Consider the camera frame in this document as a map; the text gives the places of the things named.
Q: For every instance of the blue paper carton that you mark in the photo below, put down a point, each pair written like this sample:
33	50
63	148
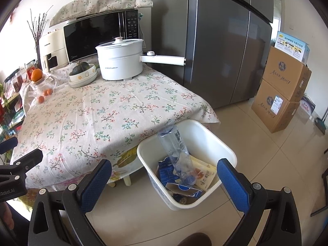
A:
184	190

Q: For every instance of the large orange fruit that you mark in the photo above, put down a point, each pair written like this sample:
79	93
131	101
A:
36	74

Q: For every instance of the brown cardboard box with label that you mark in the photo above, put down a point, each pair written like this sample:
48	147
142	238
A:
274	112

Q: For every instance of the grey refrigerator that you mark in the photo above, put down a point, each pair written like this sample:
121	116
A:
217	56

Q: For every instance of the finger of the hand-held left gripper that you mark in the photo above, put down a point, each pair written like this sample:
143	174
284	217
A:
30	158
7	143

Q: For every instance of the blue white printed box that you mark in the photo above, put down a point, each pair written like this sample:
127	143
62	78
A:
292	46

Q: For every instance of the black microwave oven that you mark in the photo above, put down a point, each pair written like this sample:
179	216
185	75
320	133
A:
89	35

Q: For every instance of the white floral tablecloth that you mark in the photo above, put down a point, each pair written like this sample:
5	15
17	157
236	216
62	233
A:
102	112

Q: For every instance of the cream air fryer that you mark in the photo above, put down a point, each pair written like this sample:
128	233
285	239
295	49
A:
53	46

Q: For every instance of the clear plastic bottle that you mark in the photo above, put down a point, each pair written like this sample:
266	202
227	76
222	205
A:
174	148

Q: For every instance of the white plastic bin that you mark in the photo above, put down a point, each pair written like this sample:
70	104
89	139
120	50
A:
205	138

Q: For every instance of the white table leg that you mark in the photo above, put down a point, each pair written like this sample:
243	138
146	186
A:
127	179

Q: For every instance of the floral microwave cover cloth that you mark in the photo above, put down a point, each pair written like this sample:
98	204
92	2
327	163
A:
102	3

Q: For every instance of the white dish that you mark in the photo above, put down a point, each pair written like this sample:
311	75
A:
92	81

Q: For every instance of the brown slipper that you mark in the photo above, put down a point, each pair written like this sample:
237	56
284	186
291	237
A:
196	240

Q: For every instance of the red label jar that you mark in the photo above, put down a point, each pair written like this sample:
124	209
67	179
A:
29	69

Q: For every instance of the white electric cooking pot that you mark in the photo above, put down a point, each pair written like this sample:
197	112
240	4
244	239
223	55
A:
120	64

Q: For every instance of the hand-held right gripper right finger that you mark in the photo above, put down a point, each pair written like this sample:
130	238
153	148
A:
233	184

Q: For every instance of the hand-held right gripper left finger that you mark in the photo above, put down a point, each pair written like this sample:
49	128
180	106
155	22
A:
96	184

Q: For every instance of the clear jar with dark lid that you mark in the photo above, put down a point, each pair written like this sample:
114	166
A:
19	82

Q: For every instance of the purple white pack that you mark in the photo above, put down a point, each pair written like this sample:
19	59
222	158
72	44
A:
307	105

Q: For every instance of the dry branches in vase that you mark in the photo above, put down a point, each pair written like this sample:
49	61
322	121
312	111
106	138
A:
38	33

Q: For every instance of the dark dustpan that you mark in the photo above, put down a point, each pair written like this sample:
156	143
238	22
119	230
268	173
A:
321	125

